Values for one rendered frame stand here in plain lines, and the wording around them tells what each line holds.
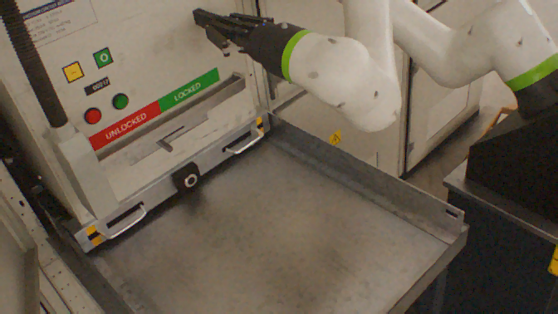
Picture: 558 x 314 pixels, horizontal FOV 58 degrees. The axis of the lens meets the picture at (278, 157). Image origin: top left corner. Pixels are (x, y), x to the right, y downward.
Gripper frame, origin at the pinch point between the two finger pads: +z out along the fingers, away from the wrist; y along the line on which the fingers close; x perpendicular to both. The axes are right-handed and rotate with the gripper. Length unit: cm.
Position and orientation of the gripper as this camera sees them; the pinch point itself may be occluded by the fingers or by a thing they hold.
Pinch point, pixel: (207, 20)
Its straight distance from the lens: 104.8
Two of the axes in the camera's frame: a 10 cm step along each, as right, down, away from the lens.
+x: -1.2, -7.6, -6.4
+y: 7.1, -5.2, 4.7
